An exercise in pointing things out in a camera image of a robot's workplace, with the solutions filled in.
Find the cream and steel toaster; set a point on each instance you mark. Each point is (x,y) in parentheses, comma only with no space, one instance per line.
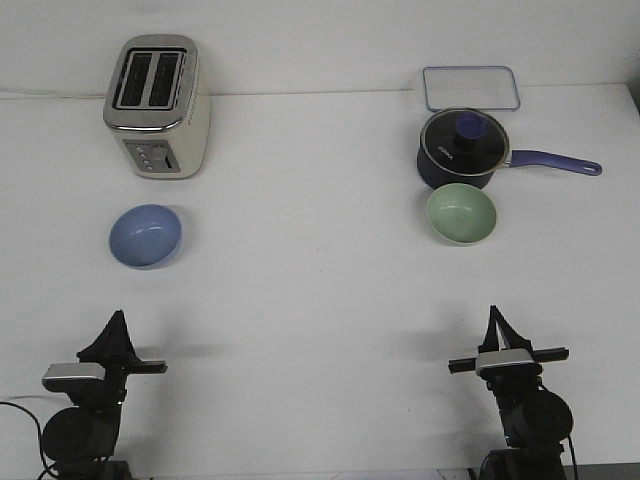
(157,106)

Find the green bowl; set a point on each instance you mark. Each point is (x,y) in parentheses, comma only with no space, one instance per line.
(461,214)

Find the clear blue-rimmed container lid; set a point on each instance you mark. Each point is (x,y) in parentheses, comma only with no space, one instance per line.
(486,88)

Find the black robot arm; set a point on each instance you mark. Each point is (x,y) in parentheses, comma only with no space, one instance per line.
(535,421)
(81,439)

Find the blue bowl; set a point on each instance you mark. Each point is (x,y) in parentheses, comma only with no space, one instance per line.
(146,237)

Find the glass pot lid blue knob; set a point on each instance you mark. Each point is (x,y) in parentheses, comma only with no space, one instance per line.
(465,141)

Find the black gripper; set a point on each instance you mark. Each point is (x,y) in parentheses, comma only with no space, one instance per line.
(515,370)
(113,351)

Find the dark blue saucepan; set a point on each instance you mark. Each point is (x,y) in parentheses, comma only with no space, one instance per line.
(436,177)

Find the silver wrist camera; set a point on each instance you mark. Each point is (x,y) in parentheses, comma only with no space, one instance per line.
(71,377)
(487,362)

